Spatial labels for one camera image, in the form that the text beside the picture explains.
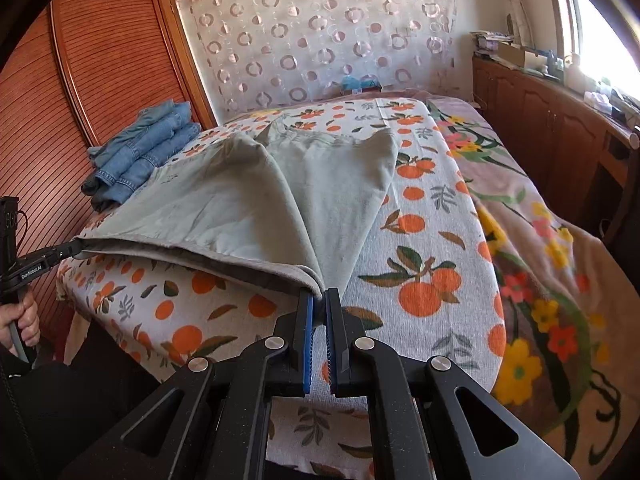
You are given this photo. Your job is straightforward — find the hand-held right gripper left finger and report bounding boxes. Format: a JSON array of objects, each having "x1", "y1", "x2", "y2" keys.
[{"x1": 60, "y1": 287, "x2": 314, "y2": 480}]

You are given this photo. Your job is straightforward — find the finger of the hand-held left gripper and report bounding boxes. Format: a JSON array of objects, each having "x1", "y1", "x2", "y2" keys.
[{"x1": 50, "y1": 241, "x2": 85, "y2": 262}]

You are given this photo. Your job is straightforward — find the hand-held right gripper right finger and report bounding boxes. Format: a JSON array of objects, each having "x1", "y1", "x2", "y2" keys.
[{"x1": 325, "y1": 287, "x2": 582, "y2": 480}]

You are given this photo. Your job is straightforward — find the grey-green pants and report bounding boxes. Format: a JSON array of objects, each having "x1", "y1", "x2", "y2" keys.
[{"x1": 74, "y1": 127, "x2": 401, "y2": 297}]

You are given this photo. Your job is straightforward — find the person's left hand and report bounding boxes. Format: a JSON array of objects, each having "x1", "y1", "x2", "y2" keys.
[{"x1": 0, "y1": 287, "x2": 42, "y2": 350}]

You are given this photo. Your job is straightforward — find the dark folded cloth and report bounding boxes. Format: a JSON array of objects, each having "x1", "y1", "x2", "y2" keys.
[{"x1": 81, "y1": 179, "x2": 123, "y2": 212}]

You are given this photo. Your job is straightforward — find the orange fruit print cloth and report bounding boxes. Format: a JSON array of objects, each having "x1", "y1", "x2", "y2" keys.
[{"x1": 56, "y1": 96, "x2": 507, "y2": 480}]

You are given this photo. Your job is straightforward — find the person's dark clothed leg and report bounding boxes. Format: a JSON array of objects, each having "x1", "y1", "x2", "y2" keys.
[{"x1": 0, "y1": 325, "x2": 168, "y2": 480}]

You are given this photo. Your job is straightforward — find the folded light blue jeans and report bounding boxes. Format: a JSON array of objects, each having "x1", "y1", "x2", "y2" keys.
[{"x1": 107, "y1": 100, "x2": 193, "y2": 148}]

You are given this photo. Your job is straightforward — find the blue plastic bag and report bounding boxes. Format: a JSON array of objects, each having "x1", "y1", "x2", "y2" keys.
[{"x1": 341, "y1": 75, "x2": 382, "y2": 92}]

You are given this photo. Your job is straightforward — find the wooden cabinet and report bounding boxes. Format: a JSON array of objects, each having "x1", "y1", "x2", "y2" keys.
[{"x1": 470, "y1": 54, "x2": 640, "y2": 243}]

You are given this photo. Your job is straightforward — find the circle pattern sheer curtain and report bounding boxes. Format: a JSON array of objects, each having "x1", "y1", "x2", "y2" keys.
[{"x1": 175, "y1": 0, "x2": 459, "y2": 123}]

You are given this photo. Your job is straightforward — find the stack of papers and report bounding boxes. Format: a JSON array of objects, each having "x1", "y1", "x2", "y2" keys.
[{"x1": 471, "y1": 29, "x2": 517, "y2": 56}]

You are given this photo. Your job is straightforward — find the white window curtain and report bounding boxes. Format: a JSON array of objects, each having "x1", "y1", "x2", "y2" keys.
[{"x1": 492, "y1": 0, "x2": 532, "y2": 47}]

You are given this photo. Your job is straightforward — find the window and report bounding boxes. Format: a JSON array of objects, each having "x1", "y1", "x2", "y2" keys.
[{"x1": 544, "y1": 0, "x2": 640, "y2": 106}]

